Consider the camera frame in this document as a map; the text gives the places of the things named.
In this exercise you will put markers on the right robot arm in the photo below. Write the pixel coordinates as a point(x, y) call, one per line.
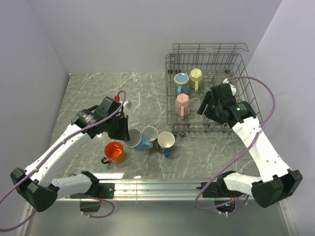
point(276, 180)

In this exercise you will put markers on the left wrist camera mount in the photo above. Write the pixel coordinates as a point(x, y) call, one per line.
point(126, 105)

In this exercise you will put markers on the dark blue mug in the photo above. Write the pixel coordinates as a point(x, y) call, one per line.
point(166, 142)

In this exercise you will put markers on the wire dish rack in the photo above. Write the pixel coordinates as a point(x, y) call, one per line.
point(217, 61)

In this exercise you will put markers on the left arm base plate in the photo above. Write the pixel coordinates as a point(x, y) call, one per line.
point(105, 190)

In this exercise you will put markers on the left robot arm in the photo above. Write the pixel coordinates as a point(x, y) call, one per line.
point(87, 124)

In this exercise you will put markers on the pink faceted mug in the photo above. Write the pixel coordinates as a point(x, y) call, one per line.
point(182, 105)

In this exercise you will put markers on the light blue floral mug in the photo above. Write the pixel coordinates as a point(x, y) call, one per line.
point(137, 141)

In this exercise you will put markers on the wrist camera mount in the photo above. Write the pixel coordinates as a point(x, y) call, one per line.
point(126, 105)
point(233, 88)

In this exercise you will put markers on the orange mug black handle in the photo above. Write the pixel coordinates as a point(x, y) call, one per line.
point(114, 153)

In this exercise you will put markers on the salmon floral mug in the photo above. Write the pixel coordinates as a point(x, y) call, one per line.
point(150, 133)

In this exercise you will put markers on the aluminium mounting rail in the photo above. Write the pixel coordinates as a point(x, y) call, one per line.
point(147, 190)

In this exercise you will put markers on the yellow faceted mug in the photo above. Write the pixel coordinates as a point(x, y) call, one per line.
point(195, 79)

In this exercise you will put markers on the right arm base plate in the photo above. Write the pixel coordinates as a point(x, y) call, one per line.
point(213, 191)

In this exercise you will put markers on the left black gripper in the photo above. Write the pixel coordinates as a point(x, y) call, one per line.
point(123, 134)

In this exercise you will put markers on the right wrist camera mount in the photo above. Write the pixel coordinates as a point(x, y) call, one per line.
point(233, 88)

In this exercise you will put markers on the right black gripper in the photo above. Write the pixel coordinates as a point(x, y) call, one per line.
point(208, 98)

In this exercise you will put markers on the blue mug orange interior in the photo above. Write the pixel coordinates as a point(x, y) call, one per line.
point(181, 81)

